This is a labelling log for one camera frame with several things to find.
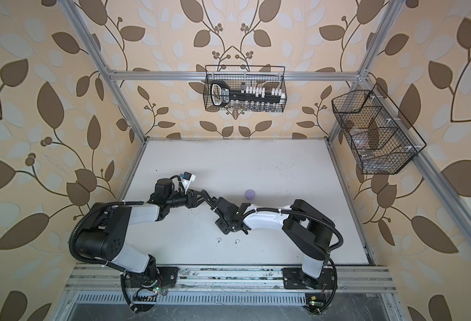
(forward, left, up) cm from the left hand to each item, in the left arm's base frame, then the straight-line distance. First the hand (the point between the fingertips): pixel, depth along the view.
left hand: (203, 194), depth 88 cm
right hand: (-9, -10, -8) cm, 15 cm away
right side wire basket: (+8, -69, +27) cm, 75 cm away
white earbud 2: (-18, -15, -8) cm, 25 cm away
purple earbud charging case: (+5, -21, -8) cm, 23 cm away
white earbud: (-17, -8, -8) cm, 21 cm away
